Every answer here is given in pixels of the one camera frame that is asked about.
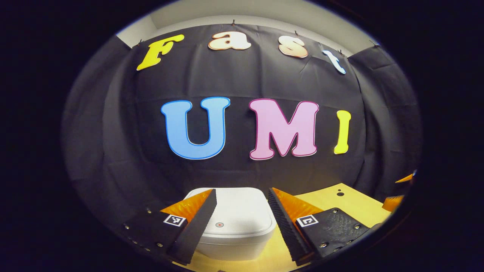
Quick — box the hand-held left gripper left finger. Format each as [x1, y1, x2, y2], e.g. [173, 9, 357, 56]
[122, 188, 218, 266]

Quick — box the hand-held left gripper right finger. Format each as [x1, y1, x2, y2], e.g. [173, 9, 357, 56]
[267, 187, 371, 266]

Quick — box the grey desktop garbage bin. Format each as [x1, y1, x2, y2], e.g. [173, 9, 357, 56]
[183, 187, 278, 261]

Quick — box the wooden desktop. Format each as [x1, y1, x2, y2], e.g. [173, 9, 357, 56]
[174, 183, 392, 272]

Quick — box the black backdrop cloth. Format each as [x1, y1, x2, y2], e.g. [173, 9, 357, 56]
[62, 25, 422, 228]

